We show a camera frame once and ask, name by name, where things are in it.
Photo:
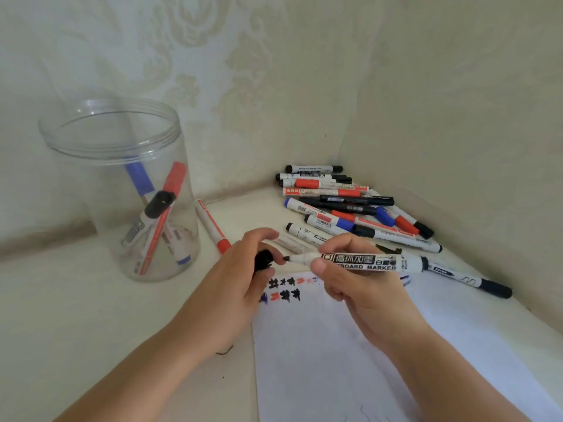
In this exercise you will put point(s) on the person's left hand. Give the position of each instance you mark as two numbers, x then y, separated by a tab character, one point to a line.
220	303

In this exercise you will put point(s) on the person's right hand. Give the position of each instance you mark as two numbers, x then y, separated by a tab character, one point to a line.
378	303

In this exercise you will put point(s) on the white marker chunky black cap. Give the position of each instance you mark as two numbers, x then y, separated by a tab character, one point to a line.
158	203
352	260

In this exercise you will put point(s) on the red cap white barrel marker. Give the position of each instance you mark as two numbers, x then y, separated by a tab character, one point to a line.
209	224

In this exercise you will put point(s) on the white paper sheet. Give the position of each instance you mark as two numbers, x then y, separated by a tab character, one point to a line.
308	347

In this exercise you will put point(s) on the long white black-cap marker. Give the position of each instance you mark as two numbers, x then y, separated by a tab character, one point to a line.
457	276

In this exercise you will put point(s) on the pile of assorted markers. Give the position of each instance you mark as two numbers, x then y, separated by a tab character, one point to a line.
352	209

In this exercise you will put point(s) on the slim red striped marker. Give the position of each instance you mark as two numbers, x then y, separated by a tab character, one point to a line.
176	175

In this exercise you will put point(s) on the blue cap gold label marker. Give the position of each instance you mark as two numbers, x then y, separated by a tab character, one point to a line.
140	177

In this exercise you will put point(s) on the transparent plastic jar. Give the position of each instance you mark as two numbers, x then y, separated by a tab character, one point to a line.
88	193

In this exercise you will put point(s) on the person's left forearm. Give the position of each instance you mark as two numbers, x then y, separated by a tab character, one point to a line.
132	382

